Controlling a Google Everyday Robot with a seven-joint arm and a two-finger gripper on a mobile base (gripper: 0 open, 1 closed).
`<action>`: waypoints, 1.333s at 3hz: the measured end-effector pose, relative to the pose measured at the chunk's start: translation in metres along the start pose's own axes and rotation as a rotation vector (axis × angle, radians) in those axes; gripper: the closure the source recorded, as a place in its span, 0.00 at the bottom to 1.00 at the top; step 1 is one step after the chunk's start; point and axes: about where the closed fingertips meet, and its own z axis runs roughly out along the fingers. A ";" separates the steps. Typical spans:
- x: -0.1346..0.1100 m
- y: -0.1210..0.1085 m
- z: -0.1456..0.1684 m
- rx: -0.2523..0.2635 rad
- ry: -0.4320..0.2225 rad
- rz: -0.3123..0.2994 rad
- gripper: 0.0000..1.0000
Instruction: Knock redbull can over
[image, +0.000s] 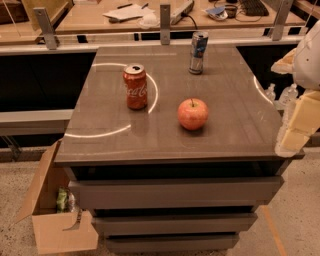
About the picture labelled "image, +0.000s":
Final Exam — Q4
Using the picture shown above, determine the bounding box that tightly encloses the right metal bracket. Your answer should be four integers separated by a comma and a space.
270, 0, 294, 41

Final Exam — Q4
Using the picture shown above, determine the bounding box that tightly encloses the left metal bracket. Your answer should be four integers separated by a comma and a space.
34, 7, 58, 50

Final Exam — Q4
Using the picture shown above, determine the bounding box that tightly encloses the red coca-cola can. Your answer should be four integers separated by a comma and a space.
123, 63, 147, 110

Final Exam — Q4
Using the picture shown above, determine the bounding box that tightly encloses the metal bracket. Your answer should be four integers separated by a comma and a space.
34, 7, 58, 50
160, 4, 170, 45
270, 0, 294, 41

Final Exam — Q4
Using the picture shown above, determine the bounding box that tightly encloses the white power strip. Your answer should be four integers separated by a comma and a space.
170, 0, 194, 25

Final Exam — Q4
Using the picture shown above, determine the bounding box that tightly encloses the grey drawer cabinet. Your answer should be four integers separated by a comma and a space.
55, 45, 289, 253

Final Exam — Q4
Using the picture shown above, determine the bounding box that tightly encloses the red bull can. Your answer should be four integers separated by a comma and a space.
189, 31, 208, 74

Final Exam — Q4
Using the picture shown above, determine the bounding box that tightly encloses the white paper stack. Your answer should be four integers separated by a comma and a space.
104, 4, 153, 22

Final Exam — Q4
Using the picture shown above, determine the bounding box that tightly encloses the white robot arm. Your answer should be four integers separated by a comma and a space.
271, 21, 320, 157

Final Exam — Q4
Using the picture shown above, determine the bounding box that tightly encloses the green snack bag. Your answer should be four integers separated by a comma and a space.
56, 187, 68, 213

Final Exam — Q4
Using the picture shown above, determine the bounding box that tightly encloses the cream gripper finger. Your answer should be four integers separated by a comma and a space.
279, 90, 320, 152
271, 49, 296, 74

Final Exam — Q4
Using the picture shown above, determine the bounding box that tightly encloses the red apple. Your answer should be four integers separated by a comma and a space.
177, 98, 209, 131

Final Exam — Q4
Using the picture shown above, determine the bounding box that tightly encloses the cardboard box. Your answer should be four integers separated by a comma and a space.
15, 141, 99, 255

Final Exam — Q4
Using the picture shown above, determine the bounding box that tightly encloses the middle metal bracket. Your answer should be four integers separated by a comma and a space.
160, 4, 170, 45

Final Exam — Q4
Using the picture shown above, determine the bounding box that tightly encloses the black pen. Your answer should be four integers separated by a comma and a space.
117, 3, 133, 9

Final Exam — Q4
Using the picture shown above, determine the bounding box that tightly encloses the black keyboard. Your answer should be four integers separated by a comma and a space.
239, 0, 269, 16

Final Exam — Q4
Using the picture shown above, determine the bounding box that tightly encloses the clear plastic bottle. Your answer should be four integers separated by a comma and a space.
279, 84, 298, 106
265, 83, 276, 102

